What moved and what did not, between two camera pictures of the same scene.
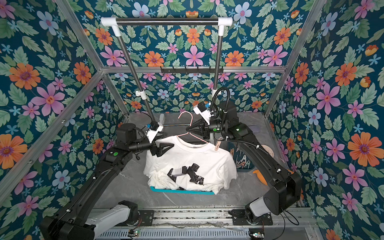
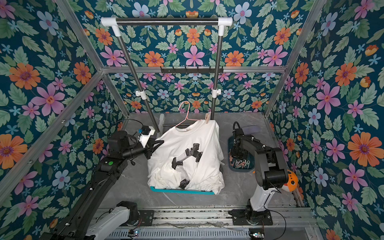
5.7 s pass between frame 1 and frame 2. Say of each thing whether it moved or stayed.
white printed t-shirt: moved
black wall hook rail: stayed
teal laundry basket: stayed
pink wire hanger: moved
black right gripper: moved
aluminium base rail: stayed
